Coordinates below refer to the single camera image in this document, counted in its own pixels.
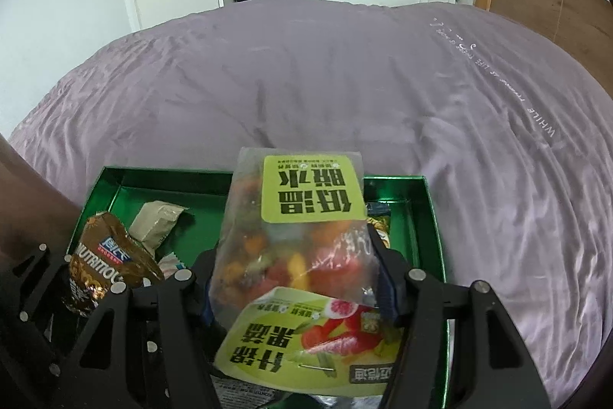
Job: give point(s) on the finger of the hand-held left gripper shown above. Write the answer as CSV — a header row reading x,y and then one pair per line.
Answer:
x,y
149,332
33,284

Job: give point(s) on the clear dried fruit bag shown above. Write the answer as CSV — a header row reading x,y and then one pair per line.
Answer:
x,y
306,246

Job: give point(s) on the dark blue snack bar packet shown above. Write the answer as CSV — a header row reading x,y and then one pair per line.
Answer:
x,y
380,229

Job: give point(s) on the green box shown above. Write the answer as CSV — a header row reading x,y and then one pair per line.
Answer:
x,y
143,193

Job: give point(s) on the purple bed sheet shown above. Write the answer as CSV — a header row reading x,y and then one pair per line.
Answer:
x,y
311,78

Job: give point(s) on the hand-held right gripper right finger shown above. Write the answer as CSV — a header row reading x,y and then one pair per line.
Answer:
x,y
384,294

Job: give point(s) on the beige snack packet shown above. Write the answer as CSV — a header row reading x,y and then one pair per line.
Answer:
x,y
155,224

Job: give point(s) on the brown gold nut bag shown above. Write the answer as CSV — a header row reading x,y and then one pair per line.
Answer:
x,y
103,265

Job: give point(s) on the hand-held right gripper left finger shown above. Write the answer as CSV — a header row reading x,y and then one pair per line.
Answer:
x,y
207,294

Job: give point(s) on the wooden headboard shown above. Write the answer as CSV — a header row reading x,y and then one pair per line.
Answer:
x,y
541,1

